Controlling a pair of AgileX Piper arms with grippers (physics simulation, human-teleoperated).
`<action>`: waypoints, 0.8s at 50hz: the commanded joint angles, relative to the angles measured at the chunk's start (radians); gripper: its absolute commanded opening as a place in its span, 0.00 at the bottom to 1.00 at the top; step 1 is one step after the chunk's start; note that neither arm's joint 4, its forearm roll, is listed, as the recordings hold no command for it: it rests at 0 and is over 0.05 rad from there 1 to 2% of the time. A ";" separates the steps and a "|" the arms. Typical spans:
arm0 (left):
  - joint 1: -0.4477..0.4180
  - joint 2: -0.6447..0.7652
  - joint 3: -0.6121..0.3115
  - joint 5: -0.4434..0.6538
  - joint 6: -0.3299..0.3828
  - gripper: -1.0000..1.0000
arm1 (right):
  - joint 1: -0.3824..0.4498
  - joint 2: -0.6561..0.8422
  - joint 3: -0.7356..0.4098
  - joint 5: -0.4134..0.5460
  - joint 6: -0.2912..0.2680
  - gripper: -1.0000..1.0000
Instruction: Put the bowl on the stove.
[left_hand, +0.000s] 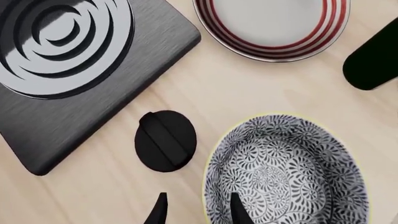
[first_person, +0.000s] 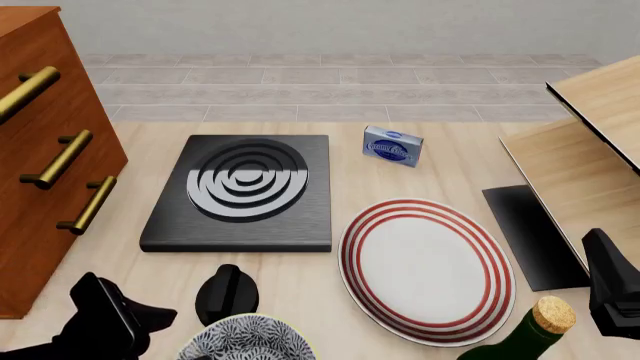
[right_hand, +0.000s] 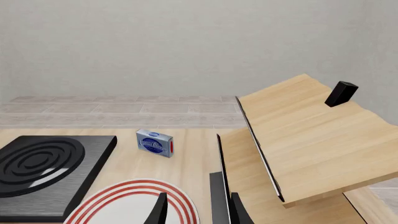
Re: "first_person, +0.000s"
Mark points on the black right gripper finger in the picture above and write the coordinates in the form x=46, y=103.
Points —
x=602, y=258

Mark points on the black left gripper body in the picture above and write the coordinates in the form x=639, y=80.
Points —
x=75, y=345

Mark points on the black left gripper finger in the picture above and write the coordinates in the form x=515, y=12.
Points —
x=152, y=315

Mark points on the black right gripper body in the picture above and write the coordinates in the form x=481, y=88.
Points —
x=617, y=315

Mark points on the round black stove knob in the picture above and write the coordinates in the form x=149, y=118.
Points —
x=225, y=296

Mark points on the patterned black-white bowl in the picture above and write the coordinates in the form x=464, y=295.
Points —
x=250, y=337

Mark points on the flat black stove plate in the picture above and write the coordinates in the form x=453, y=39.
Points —
x=240, y=228

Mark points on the left gripper's flat plate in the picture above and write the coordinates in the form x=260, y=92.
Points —
x=102, y=300

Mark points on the pale wooden rack, black base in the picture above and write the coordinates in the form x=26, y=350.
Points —
x=575, y=168

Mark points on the brown wooden cabinet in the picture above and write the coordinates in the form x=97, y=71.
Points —
x=30, y=258

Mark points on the green bottle with cork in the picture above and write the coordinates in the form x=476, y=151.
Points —
x=520, y=337

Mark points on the wooden drawer, lowest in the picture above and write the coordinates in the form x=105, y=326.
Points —
x=105, y=165

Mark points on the white plate with red rings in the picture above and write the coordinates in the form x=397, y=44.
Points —
x=425, y=270

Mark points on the wooden drawer, middle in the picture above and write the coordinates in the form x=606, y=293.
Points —
x=80, y=112

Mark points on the blue cream cheese box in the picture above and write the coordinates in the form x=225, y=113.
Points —
x=392, y=148

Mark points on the wooden drawer, highest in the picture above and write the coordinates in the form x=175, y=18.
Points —
x=50, y=45

